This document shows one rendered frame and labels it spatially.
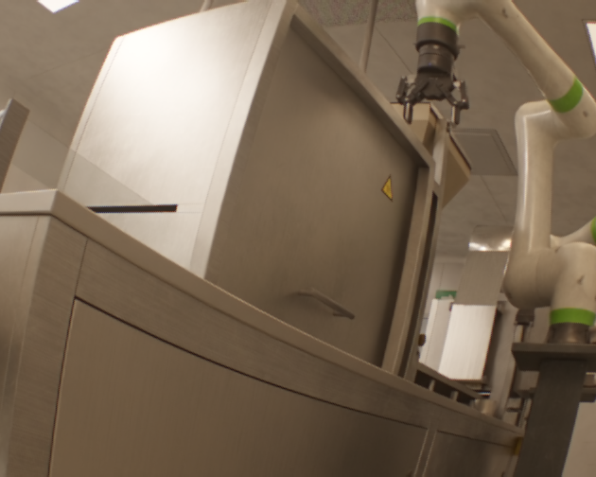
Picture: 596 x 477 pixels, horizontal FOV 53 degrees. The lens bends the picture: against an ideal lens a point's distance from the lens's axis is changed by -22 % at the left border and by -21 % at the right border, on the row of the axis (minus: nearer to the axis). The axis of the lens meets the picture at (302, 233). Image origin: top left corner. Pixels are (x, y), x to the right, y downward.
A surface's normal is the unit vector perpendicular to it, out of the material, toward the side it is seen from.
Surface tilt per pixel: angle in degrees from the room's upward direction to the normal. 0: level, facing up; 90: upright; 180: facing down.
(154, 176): 90
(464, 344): 90
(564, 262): 89
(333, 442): 90
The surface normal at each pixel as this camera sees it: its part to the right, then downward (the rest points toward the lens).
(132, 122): -0.48, -0.36
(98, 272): 0.85, 0.02
